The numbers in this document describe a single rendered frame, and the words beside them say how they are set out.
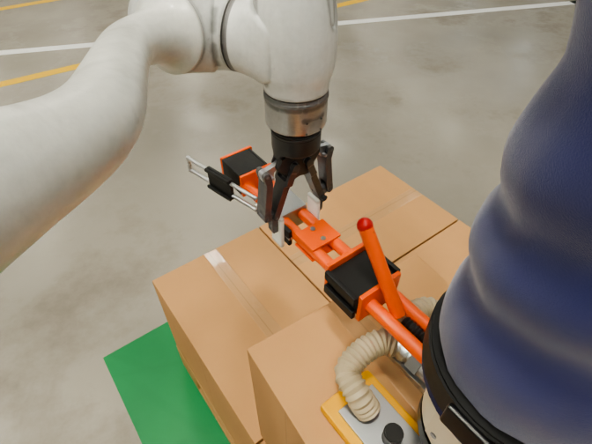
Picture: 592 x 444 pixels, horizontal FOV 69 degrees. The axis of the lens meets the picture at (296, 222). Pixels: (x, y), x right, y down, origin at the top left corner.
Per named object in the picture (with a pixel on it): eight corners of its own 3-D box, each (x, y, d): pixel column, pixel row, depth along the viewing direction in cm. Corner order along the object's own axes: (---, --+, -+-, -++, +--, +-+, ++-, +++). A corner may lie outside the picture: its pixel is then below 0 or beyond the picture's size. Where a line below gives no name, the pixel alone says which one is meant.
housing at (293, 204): (307, 220, 82) (308, 203, 78) (278, 236, 79) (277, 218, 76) (286, 201, 86) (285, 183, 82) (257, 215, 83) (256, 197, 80)
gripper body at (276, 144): (286, 144, 59) (287, 196, 65) (335, 125, 62) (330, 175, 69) (257, 121, 63) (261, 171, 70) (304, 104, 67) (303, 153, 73)
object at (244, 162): (273, 183, 89) (272, 164, 86) (243, 197, 86) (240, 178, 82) (251, 164, 94) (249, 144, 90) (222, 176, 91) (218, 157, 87)
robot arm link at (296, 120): (343, 91, 58) (339, 129, 62) (303, 66, 63) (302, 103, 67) (287, 111, 54) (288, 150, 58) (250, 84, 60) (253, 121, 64)
